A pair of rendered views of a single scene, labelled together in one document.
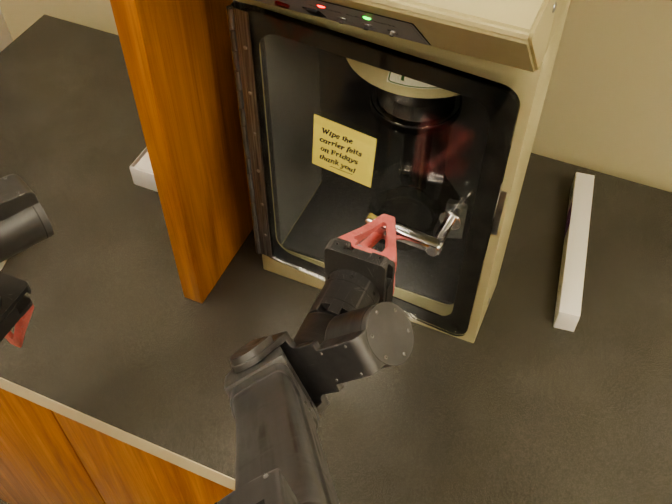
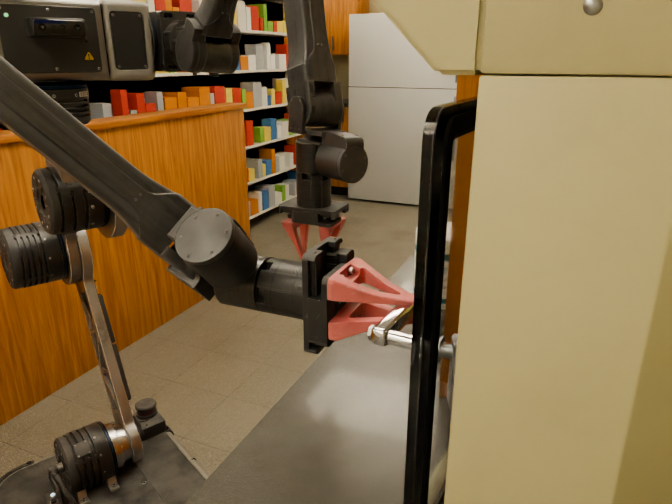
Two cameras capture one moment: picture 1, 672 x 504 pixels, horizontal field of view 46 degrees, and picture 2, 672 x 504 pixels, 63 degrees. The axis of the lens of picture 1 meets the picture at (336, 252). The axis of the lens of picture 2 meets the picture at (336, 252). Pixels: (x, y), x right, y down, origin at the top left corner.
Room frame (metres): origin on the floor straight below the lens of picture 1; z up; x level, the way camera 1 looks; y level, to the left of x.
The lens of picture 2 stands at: (0.50, -0.52, 1.42)
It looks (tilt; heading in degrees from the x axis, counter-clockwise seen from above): 20 degrees down; 90
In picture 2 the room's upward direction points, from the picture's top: straight up
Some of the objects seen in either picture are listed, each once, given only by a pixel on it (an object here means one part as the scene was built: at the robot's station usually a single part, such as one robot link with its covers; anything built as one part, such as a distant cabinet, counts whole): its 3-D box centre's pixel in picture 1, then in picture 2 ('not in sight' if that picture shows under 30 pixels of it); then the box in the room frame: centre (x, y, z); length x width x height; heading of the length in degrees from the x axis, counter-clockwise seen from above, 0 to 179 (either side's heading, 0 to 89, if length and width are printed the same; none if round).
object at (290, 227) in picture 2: not in sight; (309, 233); (0.46, 0.37, 1.14); 0.07 x 0.07 x 0.09; 66
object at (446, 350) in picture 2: not in sight; (449, 370); (0.59, -0.13, 1.18); 0.02 x 0.02 x 0.06; 62
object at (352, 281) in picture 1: (346, 302); (300, 290); (0.47, -0.01, 1.20); 0.07 x 0.07 x 0.10; 66
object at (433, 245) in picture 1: (412, 224); (414, 322); (0.57, -0.08, 1.20); 0.10 x 0.05 x 0.03; 62
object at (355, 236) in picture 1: (372, 254); (367, 305); (0.53, -0.04, 1.20); 0.09 x 0.07 x 0.07; 156
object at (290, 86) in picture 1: (364, 190); (469, 308); (0.63, -0.03, 1.19); 0.30 x 0.01 x 0.40; 62
